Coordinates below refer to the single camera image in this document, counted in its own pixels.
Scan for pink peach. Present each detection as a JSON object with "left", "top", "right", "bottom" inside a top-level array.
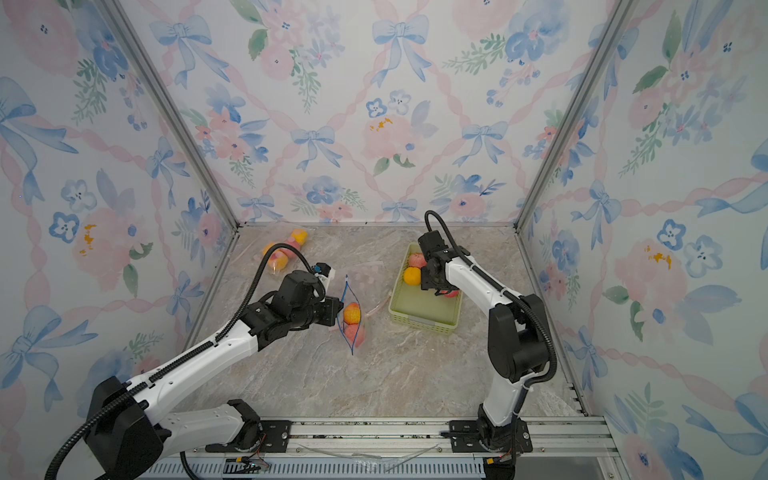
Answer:
[
  {"left": 344, "top": 324, "right": 365, "bottom": 349},
  {"left": 281, "top": 239, "right": 301, "bottom": 259},
  {"left": 408, "top": 253, "right": 427, "bottom": 269}
]

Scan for blue zipper clear bag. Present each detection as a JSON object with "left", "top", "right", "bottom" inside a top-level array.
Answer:
[{"left": 337, "top": 275, "right": 366, "bottom": 356}]

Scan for green plastic basket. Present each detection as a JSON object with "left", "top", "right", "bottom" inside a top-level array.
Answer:
[{"left": 388, "top": 242, "right": 463, "bottom": 335}]

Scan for yellow peach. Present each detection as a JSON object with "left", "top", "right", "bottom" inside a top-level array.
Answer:
[
  {"left": 290, "top": 228, "right": 308, "bottom": 246},
  {"left": 267, "top": 249, "right": 290, "bottom": 273}
]

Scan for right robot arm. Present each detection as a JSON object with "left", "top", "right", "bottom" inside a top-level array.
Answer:
[{"left": 418, "top": 230, "right": 557, "bottom": 453}]

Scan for pink zipper clear bag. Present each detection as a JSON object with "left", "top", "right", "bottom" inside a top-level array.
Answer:
[{"left": 229, "top": 224, "right": 313, "bottom": 276}]

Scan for orange peach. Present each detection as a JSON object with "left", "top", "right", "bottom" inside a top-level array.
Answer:
[{"left": 342, "top": 302, "right": 362, "bottom": 326}]

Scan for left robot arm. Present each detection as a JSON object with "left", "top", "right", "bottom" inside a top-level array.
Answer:
[{"left": 84, "top": 263, "right": 343, "bottom": 479}]

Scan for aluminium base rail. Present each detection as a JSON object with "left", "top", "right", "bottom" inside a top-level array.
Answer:
[{"left": 143, "top": 416, "right": 629, "bottom": 479}]

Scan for left black cable hose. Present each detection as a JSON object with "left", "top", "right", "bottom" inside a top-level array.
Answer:
[{"left": 44, "top": 242, "right": 316, "bottom": 480}]

